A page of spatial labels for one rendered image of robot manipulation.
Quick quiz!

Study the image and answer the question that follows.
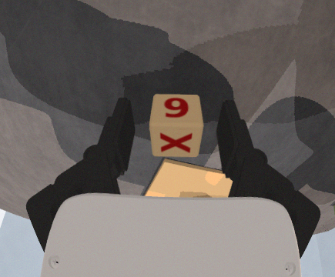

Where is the tan flat mat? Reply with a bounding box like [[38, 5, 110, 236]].
[[144, 159, 233, 198]]

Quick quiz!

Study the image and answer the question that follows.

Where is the tan wooden letter block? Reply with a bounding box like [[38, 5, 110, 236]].
[[149, 94, 203, 157]]

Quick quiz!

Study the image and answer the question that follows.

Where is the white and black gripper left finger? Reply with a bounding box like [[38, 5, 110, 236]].
[[26, 98, 135, 252]]

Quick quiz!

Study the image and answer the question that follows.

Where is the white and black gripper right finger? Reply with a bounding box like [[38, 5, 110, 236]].
[[216, 100, 320, 259]]

